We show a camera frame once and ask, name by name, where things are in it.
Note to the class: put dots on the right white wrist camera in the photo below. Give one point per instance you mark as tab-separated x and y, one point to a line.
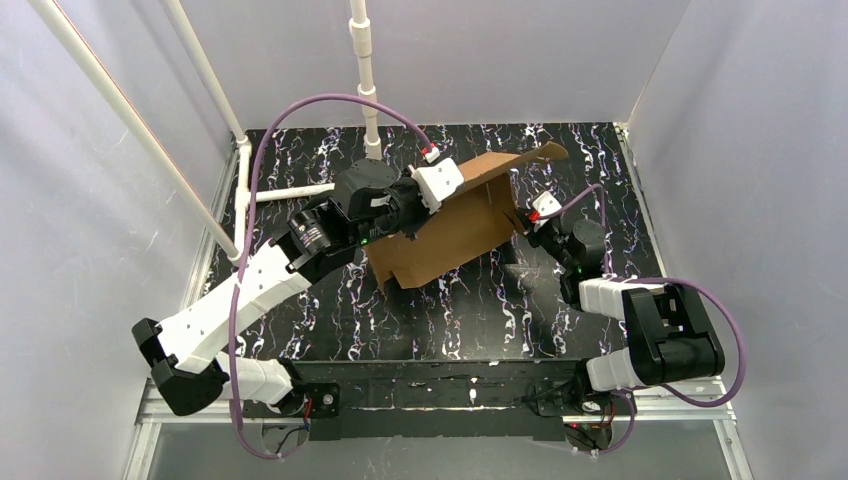
543	206

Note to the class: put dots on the brown cardboard box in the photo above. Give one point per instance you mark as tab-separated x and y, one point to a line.
469	224

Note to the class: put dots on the aluminium rail base frame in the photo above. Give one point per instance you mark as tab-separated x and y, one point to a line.
453	356

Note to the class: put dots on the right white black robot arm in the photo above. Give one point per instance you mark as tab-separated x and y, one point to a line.
670	336

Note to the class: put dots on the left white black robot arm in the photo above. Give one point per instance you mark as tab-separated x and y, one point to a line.
191	354

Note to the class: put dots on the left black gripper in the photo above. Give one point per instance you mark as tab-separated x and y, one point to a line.
411	205

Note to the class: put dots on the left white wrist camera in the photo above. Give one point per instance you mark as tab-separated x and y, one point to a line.
437	183

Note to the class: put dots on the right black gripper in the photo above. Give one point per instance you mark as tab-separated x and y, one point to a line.
542	235

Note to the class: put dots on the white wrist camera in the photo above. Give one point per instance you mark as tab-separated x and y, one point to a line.
437	183
543	206

